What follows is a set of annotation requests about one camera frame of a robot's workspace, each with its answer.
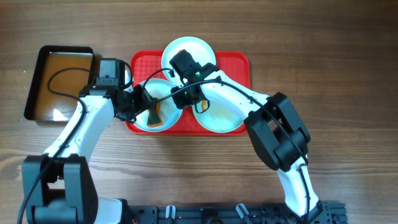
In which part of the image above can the black water basin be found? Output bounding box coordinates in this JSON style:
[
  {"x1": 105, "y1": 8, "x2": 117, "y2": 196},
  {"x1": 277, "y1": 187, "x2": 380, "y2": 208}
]
[{"x1": 24, "y1": 45, "x2": 95, "y2": 121}]

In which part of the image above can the left black cable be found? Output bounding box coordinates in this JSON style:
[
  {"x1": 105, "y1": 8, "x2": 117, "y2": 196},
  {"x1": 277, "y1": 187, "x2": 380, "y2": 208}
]
[{"x1": 17, "y1": 67, "x2": 100, "y2": 224}]

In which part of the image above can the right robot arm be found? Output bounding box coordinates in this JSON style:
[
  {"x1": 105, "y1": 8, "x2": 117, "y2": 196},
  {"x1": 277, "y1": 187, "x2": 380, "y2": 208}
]
[{"x1": 172, "y1": 62, "x2": 319, "y2": 223}]

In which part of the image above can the black mounting rail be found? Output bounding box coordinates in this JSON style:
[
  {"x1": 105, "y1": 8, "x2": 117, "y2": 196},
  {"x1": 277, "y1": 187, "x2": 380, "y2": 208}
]
[{"x1": 131, "y1": 202, "x2": 348, "y2": 224}]

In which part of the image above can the red plastic tray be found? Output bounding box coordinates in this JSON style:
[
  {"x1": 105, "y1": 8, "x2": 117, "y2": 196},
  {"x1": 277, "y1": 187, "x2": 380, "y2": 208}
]
[{"x1": 130, "y1": 50, "x2": 251, "y2": 136}]

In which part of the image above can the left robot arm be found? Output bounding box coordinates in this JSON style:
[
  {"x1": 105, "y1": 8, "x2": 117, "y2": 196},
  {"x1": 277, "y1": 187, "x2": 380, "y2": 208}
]
[{"x1": 17, "y1": 85, "x2": 155, "y2": 223}]

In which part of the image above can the light blue plate top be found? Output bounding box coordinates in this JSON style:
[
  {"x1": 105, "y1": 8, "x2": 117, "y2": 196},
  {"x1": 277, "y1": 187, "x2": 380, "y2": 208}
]
[{"x1": 161, "y1": 37, "x2": 216, "y2": 87}]

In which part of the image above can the orange green sponge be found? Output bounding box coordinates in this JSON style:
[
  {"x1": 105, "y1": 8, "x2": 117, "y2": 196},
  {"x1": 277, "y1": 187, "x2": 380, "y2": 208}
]
[{"x1": 147, "y1": 98, "x2": 163, "y2": 128}]

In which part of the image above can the light blue plate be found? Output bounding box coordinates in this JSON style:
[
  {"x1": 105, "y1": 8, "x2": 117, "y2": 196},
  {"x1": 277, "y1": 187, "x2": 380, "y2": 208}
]
[
  {"x1": 161, "y1": 37, "x2": 216, "y2": 87},
  {"x1": 192, "y1": 100, "x2": 243, "y2": 133},
  {"x1": 134, "y1": 78, "x2": 182, "y2": 133}
]

